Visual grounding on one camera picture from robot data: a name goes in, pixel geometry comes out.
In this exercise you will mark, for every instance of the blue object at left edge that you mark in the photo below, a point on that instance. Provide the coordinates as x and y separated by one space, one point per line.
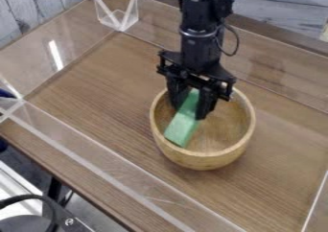
6 94

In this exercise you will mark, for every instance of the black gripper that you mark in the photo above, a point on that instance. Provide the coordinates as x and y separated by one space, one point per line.
195 68

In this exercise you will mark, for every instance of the brown wooden bowl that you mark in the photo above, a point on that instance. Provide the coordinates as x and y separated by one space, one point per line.
219 140

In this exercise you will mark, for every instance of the black table leg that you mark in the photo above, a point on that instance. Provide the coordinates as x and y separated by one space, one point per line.
54 189

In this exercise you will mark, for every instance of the clear acrylic corner bracket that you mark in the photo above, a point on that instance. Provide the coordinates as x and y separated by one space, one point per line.
118 20

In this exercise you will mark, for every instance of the green rectangular block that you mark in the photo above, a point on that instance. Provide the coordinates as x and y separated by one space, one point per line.
184 123

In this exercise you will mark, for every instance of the black metal base plate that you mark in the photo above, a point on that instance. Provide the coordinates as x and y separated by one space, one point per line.
62 220

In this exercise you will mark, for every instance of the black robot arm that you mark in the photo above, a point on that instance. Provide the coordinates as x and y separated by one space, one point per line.
204 16

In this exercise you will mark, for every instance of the clear acrylic tray wall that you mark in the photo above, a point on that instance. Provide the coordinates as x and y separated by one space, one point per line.
85 83

